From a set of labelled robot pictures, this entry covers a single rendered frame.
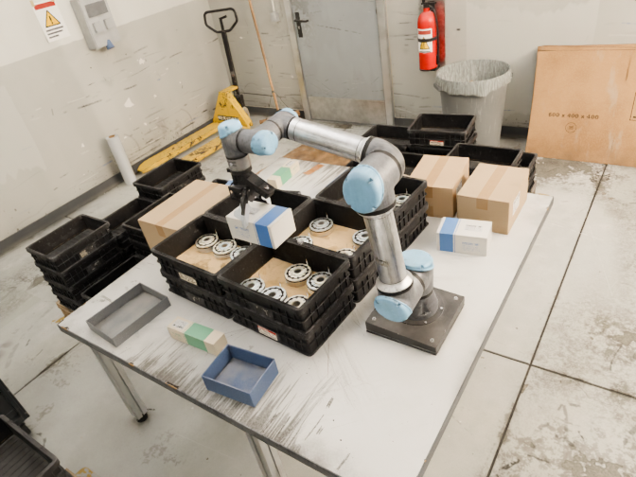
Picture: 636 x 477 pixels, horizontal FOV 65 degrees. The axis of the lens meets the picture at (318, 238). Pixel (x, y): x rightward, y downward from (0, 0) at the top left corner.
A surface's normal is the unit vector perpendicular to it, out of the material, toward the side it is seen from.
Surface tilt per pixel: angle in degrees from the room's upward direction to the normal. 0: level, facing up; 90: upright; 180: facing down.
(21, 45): 90
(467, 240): 90
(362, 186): 84
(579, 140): 73
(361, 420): 0
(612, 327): 0
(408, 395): 0
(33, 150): 90
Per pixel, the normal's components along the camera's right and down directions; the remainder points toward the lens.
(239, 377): -0.16, -0.81
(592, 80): -0.55, 0.40
